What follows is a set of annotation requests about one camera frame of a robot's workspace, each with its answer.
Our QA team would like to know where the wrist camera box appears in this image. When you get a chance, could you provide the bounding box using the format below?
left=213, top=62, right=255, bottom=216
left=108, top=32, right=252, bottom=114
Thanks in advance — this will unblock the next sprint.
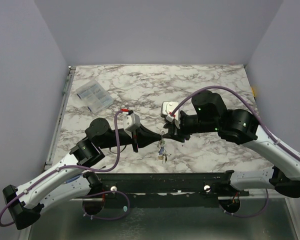
left=160, top=101, right=180, bottom=129
left=123, top=113, right=141, bottom=133

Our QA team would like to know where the keyring bunch with keys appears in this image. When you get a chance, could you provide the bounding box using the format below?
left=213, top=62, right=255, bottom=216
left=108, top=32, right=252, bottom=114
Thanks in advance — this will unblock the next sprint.
left=157, top=135, right=168, bottom=163

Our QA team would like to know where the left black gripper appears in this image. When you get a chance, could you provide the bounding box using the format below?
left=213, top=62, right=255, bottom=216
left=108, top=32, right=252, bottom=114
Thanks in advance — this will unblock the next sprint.
left=99, top=123, right=162, bottom=153

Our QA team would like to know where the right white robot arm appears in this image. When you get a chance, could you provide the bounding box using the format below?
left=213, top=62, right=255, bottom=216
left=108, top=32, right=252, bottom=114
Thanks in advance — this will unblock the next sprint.
left=160, top=90, right=300, bottom=198

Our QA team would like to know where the clear plastic organizer box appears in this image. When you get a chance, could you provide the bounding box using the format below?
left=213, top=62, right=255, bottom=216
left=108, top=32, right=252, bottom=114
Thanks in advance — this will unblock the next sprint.
left=75, top=80, right=114, bottom=114

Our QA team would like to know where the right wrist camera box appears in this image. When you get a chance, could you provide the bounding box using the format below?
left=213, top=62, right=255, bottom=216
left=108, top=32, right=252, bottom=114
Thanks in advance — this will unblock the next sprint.
left=160, top=101, right=180, bottom=129

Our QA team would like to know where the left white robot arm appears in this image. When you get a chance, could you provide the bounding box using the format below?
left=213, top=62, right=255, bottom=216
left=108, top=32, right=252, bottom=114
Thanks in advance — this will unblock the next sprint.
left=0, top=113, right=162, bottom=230

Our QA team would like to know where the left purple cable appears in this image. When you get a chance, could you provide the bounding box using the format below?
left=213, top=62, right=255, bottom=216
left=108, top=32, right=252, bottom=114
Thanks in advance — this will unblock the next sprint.
left=0, top=108, right=131, bottom=227

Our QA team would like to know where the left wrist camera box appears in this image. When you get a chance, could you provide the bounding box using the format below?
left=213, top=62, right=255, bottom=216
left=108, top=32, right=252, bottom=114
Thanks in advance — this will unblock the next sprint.
left=123, top=113, right=141, bottom=133

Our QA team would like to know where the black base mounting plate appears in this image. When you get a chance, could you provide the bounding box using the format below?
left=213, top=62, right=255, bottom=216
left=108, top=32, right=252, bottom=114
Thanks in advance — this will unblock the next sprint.
left=41, top=171, right=266, bottom=208

